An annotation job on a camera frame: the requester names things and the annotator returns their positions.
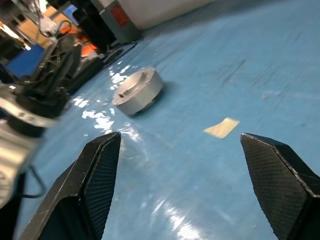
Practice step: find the orange object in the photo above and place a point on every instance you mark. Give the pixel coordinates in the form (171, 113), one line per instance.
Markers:
(87, 48)

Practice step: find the black flat base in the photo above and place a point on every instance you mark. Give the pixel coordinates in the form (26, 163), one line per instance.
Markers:
(85, 72)

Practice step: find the large white foam backdrop board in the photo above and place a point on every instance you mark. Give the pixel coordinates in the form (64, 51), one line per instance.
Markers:
(155, 12)

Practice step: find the grey box with red label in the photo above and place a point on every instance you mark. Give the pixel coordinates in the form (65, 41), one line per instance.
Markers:
(125, 30)

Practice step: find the silver motor housing copper coils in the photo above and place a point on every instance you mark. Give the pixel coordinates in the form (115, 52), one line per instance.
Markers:
(146, 96)

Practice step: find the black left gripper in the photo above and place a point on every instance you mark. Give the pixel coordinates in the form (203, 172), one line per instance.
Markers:
(42, 102)

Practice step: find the black machine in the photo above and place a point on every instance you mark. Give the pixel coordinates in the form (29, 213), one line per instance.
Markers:
(95, 30)

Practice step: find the yellowish tape patch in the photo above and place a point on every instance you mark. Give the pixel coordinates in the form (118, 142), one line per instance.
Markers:
(221, 128)

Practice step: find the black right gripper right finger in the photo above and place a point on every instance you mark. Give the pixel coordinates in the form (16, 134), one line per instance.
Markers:
(280, 187)

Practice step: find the blue panel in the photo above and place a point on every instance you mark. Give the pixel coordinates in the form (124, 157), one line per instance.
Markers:
(25, 62)

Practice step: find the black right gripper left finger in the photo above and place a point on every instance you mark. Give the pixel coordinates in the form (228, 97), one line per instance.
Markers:
(75, 200)

